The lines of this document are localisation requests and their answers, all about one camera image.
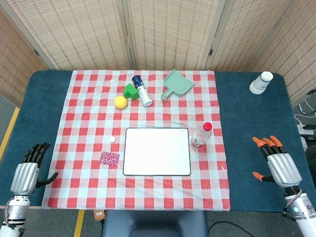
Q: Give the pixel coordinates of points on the right orange-tipped robot hand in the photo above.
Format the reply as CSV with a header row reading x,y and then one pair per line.
x,y
284,169

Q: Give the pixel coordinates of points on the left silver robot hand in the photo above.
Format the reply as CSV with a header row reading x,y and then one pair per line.
x,y
23,177

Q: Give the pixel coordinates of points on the small white round object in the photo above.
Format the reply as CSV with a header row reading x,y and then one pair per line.
x,y
112,139

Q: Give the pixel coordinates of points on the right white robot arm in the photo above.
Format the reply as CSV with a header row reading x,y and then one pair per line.
x,y
303,209

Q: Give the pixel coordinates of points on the white power strip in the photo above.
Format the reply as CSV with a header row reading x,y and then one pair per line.
x,y
306,129

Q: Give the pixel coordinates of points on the dark blue table cover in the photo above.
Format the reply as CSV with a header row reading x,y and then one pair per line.
x,y
247,123

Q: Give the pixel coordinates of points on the small orange box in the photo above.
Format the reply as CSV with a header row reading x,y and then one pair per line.
x,y
98,214

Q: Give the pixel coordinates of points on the white paper cup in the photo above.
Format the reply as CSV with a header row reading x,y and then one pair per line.
x,y
260,83

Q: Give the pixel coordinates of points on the clear bottle red cap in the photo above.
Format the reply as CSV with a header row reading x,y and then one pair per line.
x,y
200,138

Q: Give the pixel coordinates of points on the woven folding screen panel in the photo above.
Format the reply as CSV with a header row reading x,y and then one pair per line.
x,y
170,32
296,54
74,32
247,32
12,61

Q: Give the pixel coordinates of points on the yellow ball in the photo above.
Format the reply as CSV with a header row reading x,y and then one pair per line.
x,y
121,102

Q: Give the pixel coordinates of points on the red white checkered tablecloth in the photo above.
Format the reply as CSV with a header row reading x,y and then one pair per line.
x,y
172,113

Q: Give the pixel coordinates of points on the metal screen hinge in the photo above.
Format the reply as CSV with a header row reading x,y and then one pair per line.
x,y
36,52
211,51

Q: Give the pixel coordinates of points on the white board black rim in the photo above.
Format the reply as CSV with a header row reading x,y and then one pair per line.
x,y
158,158

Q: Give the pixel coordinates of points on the pale green dustpan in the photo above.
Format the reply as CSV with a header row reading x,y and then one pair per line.
x,y
179,84

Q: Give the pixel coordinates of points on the blue chair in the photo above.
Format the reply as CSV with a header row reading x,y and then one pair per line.
x,y
153,222

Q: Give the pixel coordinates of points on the green toy block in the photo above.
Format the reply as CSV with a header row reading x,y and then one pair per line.
x,y
131,91

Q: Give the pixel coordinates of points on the white can blue cap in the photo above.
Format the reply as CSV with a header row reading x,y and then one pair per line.
x,y
143,93

